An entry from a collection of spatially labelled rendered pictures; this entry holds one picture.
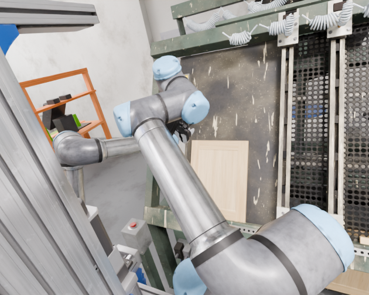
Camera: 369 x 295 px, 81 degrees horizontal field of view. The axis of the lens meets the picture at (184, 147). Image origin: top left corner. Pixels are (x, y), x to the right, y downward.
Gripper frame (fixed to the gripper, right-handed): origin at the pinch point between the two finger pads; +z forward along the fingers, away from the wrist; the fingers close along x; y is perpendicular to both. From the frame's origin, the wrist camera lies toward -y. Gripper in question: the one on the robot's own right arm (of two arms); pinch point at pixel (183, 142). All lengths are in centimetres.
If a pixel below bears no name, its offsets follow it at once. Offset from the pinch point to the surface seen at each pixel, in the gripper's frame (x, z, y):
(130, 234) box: 22, 62, -44
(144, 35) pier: 287, 147, 213
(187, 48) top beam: 53, 18, 69
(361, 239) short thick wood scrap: -79, 53, 23
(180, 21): 95, 31, 111
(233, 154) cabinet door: -6, 50, 30
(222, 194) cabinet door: -11, 62, 8
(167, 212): 15, 75, -20
